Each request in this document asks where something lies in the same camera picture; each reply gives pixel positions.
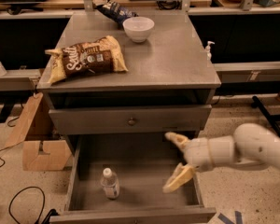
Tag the white bowl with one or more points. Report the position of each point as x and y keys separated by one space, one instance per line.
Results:
x=138 y=29

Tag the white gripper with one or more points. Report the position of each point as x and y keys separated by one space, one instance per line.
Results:
x=197 y=154

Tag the upper grey drawer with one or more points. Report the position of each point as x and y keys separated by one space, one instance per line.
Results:
x=131 y=119

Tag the dark blue chip bag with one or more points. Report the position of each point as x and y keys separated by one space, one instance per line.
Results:
x=116 y=12

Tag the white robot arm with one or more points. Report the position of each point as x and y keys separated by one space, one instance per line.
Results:
x=250 y=147

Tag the open middle grey drawer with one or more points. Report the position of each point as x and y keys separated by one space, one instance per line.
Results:
x=143 y=162

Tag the grey drawer cabinet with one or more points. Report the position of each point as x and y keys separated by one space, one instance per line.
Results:
x=170 y=68

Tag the black table leg base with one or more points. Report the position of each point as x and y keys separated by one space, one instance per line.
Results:
x=273 y=119

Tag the small pump dispenser bottle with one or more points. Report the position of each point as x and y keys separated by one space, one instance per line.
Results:
x=208 y=49

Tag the brown yellow chip bag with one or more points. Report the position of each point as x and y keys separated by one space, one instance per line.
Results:
x=101 y=56

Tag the clear plastic water bottle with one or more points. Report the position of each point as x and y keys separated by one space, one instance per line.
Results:
x=110 y=184

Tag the wooden board stand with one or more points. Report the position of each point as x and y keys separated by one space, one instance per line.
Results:
x=43 y=149

